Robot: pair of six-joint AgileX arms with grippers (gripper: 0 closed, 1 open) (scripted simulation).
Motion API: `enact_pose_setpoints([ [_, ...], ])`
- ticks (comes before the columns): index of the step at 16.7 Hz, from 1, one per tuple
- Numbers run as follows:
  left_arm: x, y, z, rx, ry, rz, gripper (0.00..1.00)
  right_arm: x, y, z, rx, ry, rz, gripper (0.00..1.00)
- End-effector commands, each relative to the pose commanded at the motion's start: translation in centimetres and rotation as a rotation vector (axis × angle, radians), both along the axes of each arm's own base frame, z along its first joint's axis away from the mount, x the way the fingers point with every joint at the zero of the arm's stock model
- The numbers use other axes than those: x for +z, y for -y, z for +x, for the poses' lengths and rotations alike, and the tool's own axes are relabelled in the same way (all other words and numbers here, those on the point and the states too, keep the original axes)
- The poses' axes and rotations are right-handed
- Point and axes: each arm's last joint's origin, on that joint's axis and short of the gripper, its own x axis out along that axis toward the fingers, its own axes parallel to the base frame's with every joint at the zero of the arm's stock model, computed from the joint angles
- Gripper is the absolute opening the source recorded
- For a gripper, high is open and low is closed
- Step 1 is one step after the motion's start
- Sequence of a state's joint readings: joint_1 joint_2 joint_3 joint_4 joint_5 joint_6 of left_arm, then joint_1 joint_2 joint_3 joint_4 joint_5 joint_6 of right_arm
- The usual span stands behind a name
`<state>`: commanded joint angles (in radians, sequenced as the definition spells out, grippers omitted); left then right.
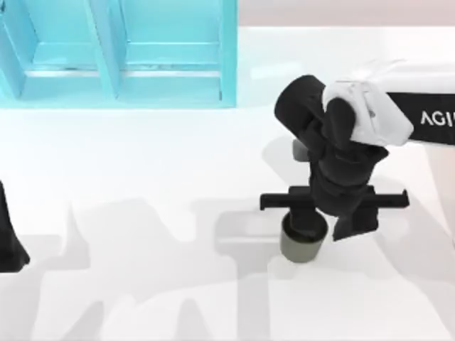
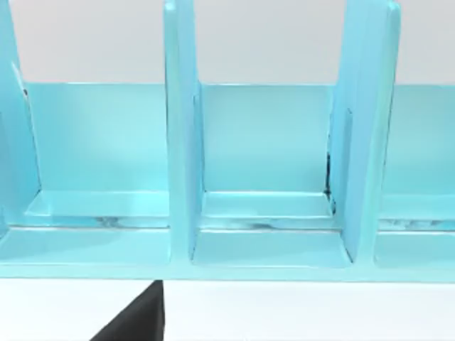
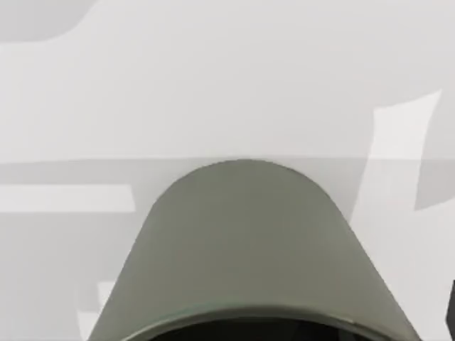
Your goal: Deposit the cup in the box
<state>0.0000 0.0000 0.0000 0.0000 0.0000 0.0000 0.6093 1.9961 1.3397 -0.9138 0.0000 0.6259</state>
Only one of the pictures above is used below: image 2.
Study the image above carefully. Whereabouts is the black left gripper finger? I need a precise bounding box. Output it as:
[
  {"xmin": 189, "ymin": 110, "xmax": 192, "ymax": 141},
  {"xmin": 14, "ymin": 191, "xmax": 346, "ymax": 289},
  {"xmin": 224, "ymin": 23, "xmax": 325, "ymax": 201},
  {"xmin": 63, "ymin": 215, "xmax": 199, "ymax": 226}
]
[{"xmin": 88, "ymin": 279, "xmax": 166, "ymax": 341}]

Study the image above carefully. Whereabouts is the light blue rack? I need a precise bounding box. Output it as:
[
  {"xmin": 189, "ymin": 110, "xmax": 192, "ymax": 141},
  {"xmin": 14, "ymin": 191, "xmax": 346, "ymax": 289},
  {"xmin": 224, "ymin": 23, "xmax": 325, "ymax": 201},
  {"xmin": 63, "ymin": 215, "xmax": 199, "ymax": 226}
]
[{"xmin": 0, "ymin": 0, "xmax": 455, "ymax": 281}]

